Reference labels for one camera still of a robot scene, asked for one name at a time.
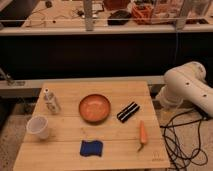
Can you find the black bag on bench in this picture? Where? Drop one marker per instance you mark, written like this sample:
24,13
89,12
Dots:
119,17

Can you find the orange carrot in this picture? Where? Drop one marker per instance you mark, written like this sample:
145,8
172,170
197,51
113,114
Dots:
143,136

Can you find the orange ceramic bowl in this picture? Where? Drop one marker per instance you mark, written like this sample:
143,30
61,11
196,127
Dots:
94,108

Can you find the grey metal post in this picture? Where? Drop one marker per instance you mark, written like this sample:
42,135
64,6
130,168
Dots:
87,4

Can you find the small white bottle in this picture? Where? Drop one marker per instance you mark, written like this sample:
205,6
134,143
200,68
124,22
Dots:
51,102

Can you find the orange crate on bench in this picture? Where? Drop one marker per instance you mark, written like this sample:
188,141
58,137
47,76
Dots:
141,14

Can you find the blue folded cloth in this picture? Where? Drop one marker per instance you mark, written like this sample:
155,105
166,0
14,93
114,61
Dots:
91,148

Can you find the white ceramic cup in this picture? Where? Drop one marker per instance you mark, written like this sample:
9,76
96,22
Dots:
38,126

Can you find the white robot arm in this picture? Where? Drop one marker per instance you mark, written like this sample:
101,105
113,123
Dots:
187,82

